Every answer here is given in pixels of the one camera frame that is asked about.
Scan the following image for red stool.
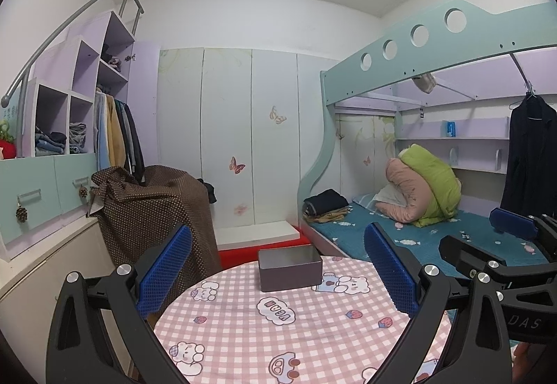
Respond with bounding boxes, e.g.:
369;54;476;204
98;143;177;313
218;225;314;269

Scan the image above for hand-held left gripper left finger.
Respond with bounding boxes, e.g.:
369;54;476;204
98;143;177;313
46;224;194;384

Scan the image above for purple wall shelves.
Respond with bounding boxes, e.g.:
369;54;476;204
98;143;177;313
394;114;512;176

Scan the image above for beige hanging pouch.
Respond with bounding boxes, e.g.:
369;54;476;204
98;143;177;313
413;73;437;94

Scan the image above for round table, pink checked cloth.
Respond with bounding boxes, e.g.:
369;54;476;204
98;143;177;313
152;256;453;384

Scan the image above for white board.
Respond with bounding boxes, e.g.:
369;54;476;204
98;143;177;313
215;221;301;251

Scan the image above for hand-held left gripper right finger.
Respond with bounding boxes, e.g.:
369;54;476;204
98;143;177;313
363;221;525;384

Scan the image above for green and pink folded quilt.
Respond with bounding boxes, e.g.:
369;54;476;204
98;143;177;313
375;143;463;229

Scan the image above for black cloth item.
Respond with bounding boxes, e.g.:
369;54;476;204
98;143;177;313
198;178;218;205

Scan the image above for white pillow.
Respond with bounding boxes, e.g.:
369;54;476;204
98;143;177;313
375;184;407;206

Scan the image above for cream low cabinet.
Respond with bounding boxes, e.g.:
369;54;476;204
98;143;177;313
0;214;131;367

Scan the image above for grey hanging shirt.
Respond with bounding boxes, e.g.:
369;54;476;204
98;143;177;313
118;99;133;167

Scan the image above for black hanging garment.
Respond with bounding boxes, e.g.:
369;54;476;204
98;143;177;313
500;94;557;219

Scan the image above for teal loft bed frame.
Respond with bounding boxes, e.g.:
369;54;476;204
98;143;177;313
298;0;557;228

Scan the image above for folded tan clothes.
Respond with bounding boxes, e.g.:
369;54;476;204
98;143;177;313
305;210;351;225

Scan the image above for folded dark clothes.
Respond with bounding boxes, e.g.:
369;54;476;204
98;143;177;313
303;189;350;217

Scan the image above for pile of dark clothes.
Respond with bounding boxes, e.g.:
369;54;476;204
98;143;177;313
101;45;125;71

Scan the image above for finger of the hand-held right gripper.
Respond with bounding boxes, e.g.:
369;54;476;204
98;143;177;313
439;234;557;303
488;207;557;251

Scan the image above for white wardrobe doors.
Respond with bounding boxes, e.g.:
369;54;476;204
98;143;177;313
157;47;344;237

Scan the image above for grey metal tin box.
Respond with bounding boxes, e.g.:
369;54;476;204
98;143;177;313
258;245;323;292

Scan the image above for black hanging jacket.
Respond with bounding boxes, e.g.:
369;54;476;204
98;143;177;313
126;101;146;185

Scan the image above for purple shelf unit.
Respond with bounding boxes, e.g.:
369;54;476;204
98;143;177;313
24;10;162;158

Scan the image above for teal drawer cabinet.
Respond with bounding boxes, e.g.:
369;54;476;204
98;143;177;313
0;151;99;258

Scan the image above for blue patterned bed sheet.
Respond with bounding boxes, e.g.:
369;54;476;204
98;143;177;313
312;191;557;324

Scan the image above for grey metal rail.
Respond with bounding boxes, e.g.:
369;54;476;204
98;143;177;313
1;0;144;108

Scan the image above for light blue hanging shirt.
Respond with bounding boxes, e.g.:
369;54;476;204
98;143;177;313
93;90;109;169

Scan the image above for brown dotted cloth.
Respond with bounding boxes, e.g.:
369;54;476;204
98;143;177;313
89;165;222;280

